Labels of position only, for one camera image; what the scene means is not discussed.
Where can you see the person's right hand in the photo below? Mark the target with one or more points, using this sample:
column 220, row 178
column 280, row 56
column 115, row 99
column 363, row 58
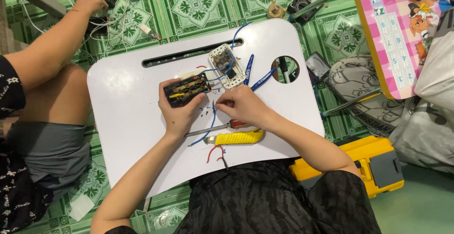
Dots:
column 246, row 106

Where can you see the person's left hand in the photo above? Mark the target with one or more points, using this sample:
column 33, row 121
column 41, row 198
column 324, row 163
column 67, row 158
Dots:
column 177, row 115

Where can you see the black socket module brass contacts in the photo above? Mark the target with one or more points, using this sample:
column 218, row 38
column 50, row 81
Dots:
column 186, row 89

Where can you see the yellow utility knife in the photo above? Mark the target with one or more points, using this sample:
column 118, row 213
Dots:
column 237, row 138

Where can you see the white lap desk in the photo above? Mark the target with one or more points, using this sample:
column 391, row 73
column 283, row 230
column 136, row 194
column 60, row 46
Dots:
column 142, row 120

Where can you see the white black pen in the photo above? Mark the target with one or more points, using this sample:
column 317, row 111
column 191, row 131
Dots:
column 283, row 69

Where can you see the small grey analog meter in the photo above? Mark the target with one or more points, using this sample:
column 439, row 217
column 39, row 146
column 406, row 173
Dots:
column 317, row 66

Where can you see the person's black dress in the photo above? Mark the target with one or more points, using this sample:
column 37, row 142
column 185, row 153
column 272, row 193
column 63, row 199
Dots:
column 269, row 202

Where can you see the round beige lamp holder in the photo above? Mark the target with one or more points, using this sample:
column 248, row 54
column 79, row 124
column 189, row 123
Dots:
column 275, row 11

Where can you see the grey metal table leg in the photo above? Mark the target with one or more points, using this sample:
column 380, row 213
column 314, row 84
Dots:
column 319, row 1
column 351, row 102

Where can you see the grey printed fabric bag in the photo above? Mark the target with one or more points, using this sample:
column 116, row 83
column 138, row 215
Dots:
column 365, row 113

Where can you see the black phone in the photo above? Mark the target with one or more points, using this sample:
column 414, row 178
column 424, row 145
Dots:
column 97, row 26

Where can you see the black analog multimeter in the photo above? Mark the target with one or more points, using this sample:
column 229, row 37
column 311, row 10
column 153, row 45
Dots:
column 305, row 1

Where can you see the white paper scrap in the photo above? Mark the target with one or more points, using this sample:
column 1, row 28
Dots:
column 81, row 207

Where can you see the yellow grey tool case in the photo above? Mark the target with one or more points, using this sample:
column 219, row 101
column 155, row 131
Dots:
column 369, row 163

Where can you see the pink cartoon folding table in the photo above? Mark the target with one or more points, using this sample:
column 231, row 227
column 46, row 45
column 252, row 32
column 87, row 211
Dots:
column 393, row 32

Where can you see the white fabric bundle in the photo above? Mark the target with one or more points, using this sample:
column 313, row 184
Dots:
column 438, row 71

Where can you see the white switch socket plate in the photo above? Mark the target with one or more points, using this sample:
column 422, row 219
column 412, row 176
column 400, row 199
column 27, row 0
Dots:
column 227, row 65

